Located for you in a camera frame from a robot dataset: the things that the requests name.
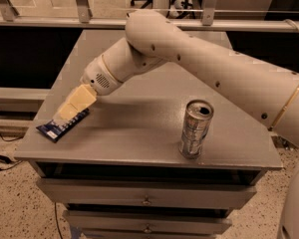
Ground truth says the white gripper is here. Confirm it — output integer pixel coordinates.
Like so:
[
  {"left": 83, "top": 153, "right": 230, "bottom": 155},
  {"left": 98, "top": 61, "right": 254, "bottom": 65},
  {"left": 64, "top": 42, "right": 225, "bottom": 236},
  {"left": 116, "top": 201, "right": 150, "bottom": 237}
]
[{"left": 53, "top": 55, "right": 123, "bottom": 121}]

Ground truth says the blue rxbar blueberry wrapper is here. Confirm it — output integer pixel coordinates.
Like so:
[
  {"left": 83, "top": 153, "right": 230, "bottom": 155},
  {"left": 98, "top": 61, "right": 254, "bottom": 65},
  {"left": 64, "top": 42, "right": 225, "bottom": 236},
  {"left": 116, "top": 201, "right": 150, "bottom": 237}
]
[{"left": 36, "top": 109, "right": 90, "bottom": 142}]

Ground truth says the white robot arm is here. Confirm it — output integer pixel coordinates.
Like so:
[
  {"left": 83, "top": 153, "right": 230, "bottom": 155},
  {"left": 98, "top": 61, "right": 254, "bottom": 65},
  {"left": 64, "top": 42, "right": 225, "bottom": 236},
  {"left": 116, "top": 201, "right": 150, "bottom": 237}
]
[{"left": 54, "top": 10, "right": 299, "bottom": 239}]

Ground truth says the grey drawer cabinet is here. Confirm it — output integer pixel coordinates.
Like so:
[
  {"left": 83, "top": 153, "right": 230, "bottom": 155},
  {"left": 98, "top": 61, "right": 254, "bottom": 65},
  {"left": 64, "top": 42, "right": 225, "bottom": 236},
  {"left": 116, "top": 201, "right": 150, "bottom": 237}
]
[{"left": 13, "top": 29, "right": 283, "bottom": 239}]

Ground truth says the silver drink can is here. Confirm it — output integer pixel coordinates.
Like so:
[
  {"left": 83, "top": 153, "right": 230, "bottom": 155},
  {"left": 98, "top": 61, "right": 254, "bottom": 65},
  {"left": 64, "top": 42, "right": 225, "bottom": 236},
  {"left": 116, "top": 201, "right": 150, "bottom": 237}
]
[{"left": 178, "top": 100, "right": 214, "bottom": 159}]

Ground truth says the black cable with adapter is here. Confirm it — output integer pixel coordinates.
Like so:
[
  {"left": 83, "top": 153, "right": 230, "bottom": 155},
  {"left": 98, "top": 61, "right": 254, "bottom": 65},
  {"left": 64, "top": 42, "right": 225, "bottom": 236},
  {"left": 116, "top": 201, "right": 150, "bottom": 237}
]
[{"left": 0, "top": 126, "right": 24, "bottom": 172}]

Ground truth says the metal railing frame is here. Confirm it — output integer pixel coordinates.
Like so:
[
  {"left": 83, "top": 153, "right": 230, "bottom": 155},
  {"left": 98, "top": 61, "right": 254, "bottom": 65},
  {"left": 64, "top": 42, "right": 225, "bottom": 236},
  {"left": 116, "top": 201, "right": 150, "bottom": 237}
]
[{"left": 0, "top": 0, "right": 299, "bottom": 32}]

